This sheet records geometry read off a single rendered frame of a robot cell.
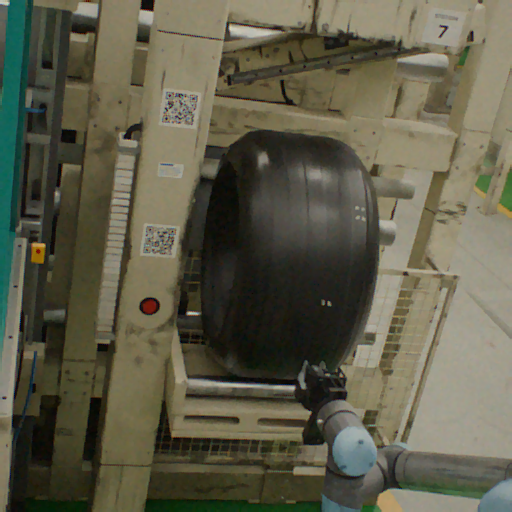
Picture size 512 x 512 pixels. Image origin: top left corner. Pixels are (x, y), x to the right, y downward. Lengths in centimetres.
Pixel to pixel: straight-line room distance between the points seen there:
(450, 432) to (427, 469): 209
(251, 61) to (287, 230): 57
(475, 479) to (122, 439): 89
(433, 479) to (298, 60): 106
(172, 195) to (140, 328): 32
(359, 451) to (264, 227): 48
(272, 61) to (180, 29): 51
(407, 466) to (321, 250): 45
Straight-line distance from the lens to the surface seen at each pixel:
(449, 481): 168
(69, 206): 269
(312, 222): 180
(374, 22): 212
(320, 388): 179
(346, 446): 162
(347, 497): 170
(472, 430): 385
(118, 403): 211
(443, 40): 218
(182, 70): 178
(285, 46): 222
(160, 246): 191
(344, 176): 188
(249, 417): 206
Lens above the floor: 203
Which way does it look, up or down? 25 degrees down
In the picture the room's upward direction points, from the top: 12 degrees clockwise
